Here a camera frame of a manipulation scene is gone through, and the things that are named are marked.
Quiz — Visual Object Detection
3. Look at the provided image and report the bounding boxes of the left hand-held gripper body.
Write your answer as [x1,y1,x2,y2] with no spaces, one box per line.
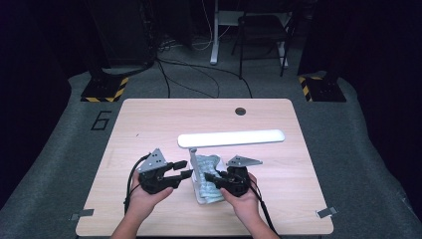
[136,147,175,195]

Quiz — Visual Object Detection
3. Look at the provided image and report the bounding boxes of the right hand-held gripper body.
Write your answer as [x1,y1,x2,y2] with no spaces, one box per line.
[220,154,264,197]

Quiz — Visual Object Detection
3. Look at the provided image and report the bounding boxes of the light green fluffy towel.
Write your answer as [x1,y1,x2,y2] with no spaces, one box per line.
[195,153,227,204]

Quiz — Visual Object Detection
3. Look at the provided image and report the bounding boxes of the white desk lamp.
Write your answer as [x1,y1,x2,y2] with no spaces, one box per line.
[177,128,286,205]

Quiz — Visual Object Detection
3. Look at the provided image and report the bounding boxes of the person's right hand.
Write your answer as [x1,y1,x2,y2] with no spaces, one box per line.
[220,172,261,217]

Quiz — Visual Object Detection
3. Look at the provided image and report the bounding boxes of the person's left hand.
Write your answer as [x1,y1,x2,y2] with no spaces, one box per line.
[127,171,174,216]

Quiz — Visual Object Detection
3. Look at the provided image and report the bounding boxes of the grey tape strip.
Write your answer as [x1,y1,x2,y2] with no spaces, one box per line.
[316,206,338,219]
[70,208,95,221]

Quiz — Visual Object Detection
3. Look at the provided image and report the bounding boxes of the dark cabinet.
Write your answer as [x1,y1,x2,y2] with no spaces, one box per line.
[89,0,157,68]

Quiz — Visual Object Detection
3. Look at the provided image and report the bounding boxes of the black folding chair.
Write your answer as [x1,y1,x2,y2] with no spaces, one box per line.
[231,13,297,79]

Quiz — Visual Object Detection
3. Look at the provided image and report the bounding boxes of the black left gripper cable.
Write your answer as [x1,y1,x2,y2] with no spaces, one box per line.
[123,152,152,215]

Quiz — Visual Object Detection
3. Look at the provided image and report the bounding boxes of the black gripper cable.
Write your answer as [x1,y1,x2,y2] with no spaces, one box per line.
[247,178,279,237]
[123,152,152,215]

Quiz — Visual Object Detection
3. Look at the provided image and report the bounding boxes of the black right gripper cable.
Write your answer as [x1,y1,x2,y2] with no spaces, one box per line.
[247,178,279,237]

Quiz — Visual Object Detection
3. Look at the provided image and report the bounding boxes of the black floor cable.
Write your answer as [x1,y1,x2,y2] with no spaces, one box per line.
[158,61,254,100]
[155,59,173,99]

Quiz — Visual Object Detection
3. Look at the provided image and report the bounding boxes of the black yellow striped base plate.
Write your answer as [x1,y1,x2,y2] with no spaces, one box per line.
[298,75,347,103]
[80,75,129,104]

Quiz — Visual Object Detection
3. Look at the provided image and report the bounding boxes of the white metal desk frame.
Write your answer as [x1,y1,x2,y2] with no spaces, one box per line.
[209,0,293,69]

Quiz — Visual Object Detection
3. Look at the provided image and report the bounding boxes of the white hanging cable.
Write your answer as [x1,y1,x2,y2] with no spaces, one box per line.
[192,0,215,52]

